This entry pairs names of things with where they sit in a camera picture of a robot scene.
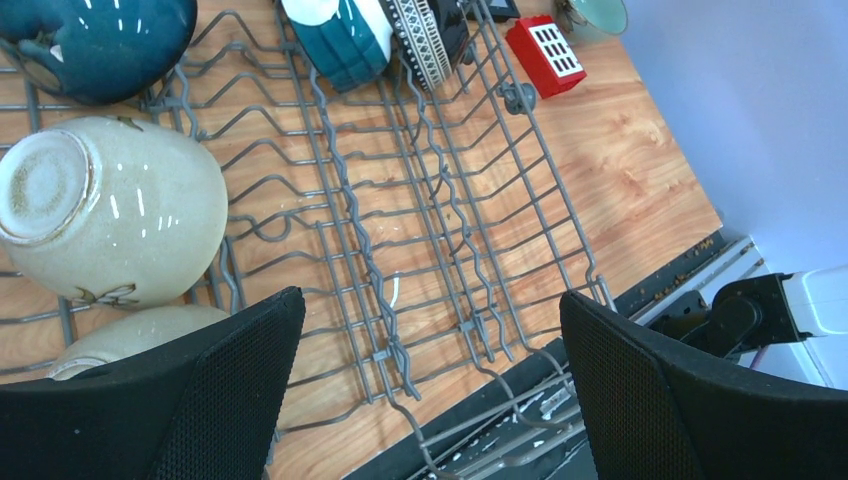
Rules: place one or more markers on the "dark patterned bowl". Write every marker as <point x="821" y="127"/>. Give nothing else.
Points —
<point x="432" y="37"/>

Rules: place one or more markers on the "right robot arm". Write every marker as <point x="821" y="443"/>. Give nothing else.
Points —
<point x="788" y="325"/>

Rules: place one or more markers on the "black white chessboard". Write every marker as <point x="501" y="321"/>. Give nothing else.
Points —
<point x="499" y="11"/>

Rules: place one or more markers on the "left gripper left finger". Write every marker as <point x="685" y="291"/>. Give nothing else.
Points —
<point x="203" y="406"/>

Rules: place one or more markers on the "red toy brick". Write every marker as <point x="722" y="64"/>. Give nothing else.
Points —
<point x="544" y="53"/>

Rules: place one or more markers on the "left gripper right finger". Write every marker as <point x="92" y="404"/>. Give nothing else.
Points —
<point x="656" y="408"/>

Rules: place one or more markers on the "beige bowl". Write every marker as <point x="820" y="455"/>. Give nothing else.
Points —
<point x="112" y="211"/>
<point x="131" y="335"/>

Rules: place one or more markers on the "teal white bowl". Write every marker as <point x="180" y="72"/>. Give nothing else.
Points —
<point x="347" y="41"/>

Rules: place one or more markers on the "grey wire dish rack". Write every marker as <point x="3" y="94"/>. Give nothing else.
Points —
<point x="430" y="233"/>

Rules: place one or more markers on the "dark blue bowl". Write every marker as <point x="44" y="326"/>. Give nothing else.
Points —
<point x="96" y="52"/>

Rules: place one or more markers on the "mint green flower bowl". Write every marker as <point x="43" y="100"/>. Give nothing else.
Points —
<point x="591" y="21"/>

